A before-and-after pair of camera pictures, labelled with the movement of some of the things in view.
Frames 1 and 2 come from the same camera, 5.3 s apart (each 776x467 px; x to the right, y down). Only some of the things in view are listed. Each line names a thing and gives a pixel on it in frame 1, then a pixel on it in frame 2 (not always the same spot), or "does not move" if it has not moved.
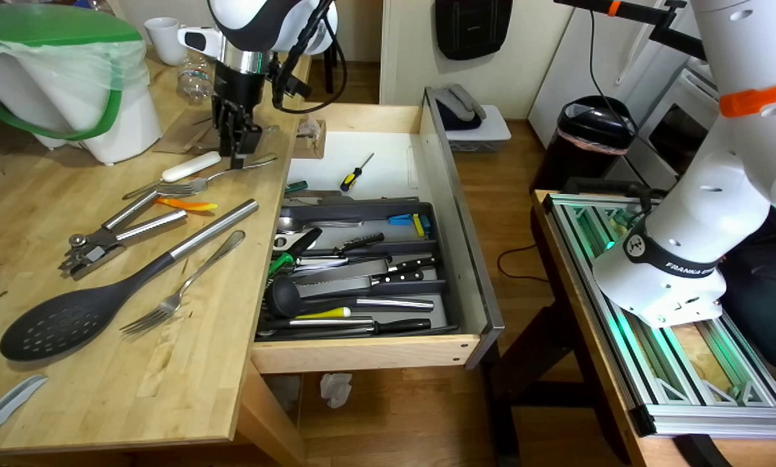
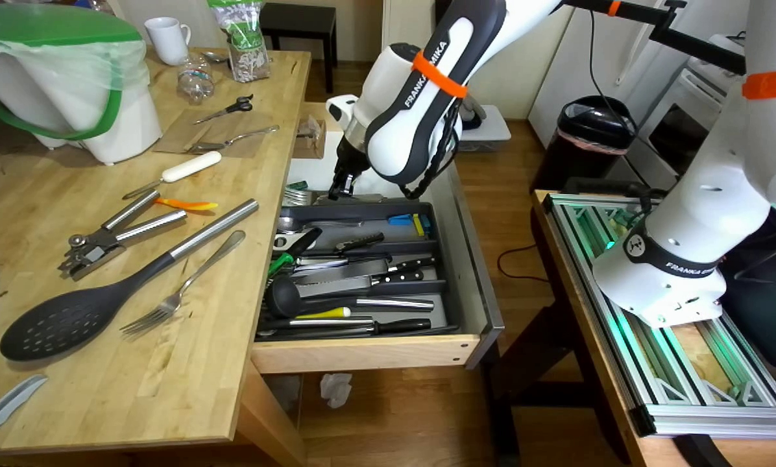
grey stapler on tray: [467, 121] does not move
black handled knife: [405, 271] does not move
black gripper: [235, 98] → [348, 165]
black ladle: [287, 298] does not move
